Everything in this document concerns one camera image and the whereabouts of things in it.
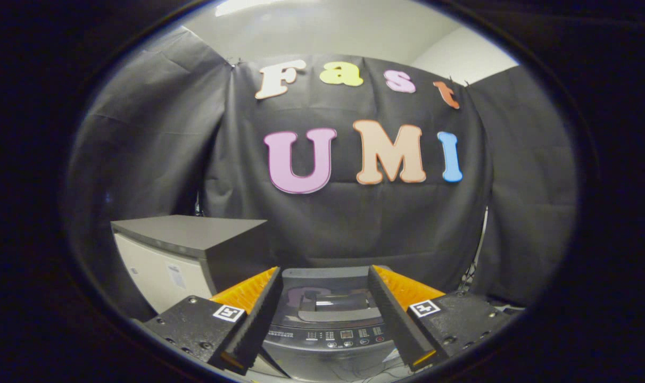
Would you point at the black backdrop cloth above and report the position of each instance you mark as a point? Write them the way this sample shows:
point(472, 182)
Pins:
point(141, 159)

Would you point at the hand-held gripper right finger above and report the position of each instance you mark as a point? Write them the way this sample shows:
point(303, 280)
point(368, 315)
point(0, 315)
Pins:
point(394, 319)

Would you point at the grey washing machine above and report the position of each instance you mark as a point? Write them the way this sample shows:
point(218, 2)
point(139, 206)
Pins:
point(333, 359)

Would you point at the white cabinet with dark top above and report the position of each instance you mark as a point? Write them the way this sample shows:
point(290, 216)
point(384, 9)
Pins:
point(195, 234)

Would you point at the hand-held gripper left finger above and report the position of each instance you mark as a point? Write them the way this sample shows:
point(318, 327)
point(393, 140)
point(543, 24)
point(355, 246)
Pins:
point(258, 319)

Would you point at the black light stand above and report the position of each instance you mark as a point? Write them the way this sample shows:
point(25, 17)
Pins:
point(477, 250)

